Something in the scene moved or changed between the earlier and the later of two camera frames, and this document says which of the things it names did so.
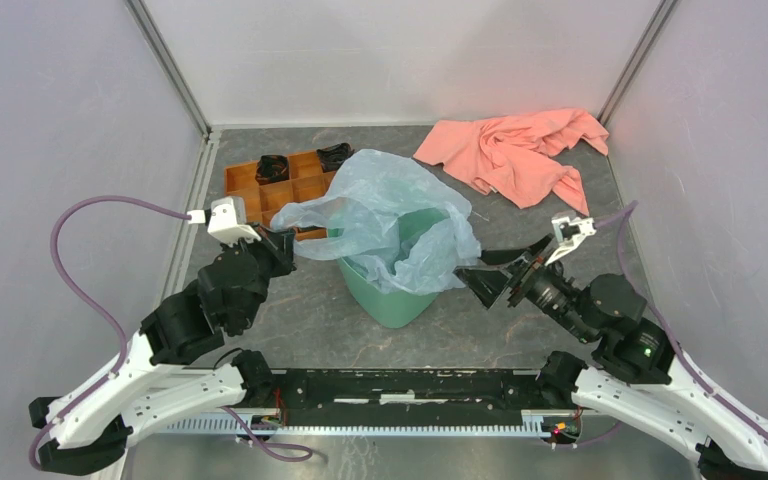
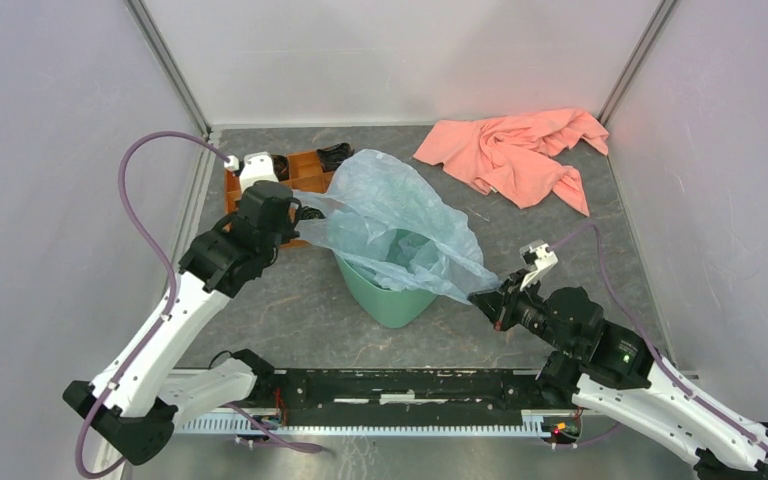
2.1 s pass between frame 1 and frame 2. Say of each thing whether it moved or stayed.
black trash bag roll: stayed
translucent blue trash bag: moved
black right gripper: moved
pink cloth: stayed
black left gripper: moved
